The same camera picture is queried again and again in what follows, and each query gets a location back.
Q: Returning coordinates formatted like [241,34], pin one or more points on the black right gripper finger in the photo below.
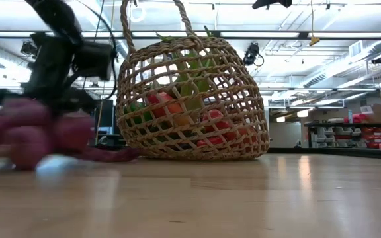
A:
[276,3]

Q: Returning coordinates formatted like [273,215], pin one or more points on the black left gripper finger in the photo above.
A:
[74,100]

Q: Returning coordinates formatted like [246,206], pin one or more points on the green bell pepper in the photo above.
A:
[137,109]

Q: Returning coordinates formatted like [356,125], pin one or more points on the green celery bunch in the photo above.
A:
[187,89]

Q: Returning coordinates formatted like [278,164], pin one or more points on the woven straw basket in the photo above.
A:
[177,155]

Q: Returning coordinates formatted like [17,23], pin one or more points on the red pepper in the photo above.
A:
[210,141]

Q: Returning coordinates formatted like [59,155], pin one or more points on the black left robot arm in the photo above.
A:
[58,16]

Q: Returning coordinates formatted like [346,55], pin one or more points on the black ceiling spotlight cluster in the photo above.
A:
[27,49]

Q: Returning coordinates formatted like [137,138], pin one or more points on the black computer monitor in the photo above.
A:
[106,114]

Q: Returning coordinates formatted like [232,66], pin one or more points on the yellow hanging tag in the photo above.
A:
[314,41]

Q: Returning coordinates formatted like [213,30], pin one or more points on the white air vent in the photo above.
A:
[356,49]

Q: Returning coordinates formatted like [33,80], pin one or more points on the black ceiling fixture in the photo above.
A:
[379,59]

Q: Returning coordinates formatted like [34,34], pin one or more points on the red object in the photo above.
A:
[359,118]

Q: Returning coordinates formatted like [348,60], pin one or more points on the grey storage bins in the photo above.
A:
[336,135]

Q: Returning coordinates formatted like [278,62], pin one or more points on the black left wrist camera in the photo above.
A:
[94,61]

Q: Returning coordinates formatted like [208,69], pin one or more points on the black ceiling camera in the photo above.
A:
[251,53]

